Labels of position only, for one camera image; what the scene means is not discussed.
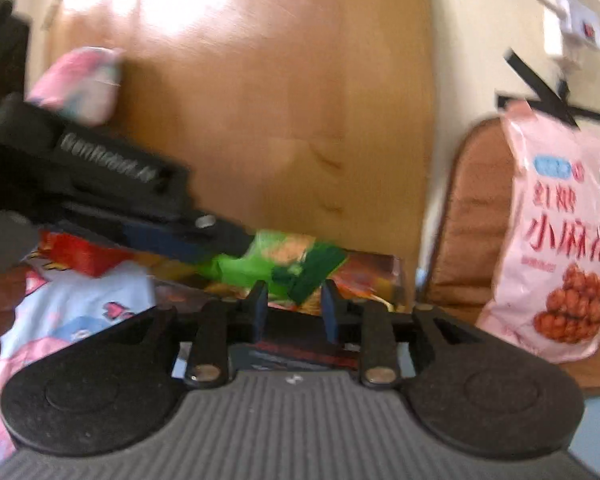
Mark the large pink snack bag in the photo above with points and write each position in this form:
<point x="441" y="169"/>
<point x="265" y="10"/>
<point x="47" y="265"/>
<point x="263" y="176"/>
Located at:
<point x="555" y="240"/>

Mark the dark green snack packet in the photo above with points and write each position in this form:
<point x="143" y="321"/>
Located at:
<point x="240" y="270"/>

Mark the red gift bag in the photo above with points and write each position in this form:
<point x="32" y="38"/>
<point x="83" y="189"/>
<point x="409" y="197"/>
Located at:
<point x="80" y="255"/>

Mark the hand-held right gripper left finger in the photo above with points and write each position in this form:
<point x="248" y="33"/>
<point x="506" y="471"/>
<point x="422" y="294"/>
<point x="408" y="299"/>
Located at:
<point x="257" y="306"/>

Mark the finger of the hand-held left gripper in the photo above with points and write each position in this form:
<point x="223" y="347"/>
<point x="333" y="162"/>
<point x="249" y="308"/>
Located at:
<point x="170" y="242"/>

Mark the white power adapter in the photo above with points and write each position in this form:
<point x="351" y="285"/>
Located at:
<point x="554" y="32"/>

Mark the brown seat cushion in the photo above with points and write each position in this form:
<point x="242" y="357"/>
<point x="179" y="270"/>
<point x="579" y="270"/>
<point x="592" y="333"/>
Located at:
<point x="475" y="220"/>

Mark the white wall socket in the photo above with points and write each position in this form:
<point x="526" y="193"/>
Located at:
<point x="585" y="20"/>

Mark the cartoon printed bed sheet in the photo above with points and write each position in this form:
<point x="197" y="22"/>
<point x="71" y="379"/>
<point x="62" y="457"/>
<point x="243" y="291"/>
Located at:
<point x="80" y="305"/>

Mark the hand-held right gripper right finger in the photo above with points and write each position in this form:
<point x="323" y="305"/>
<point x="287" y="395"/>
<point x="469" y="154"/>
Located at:
<point x="331" y="310"/>

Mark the wooden headboard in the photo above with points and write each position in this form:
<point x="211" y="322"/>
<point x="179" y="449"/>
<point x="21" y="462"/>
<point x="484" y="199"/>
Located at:
<point x="280" y="110"/>

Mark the black printed box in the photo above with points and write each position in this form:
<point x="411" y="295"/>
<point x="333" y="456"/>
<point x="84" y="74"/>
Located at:
<point x="370" y="275"/>

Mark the pastel plush toy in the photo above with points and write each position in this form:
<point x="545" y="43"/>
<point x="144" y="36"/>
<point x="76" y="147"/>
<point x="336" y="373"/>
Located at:
<point x="80" y="85"/>

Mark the black tape cross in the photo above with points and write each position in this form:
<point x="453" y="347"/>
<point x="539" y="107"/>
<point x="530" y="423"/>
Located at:
<point x="545" y="92"/>

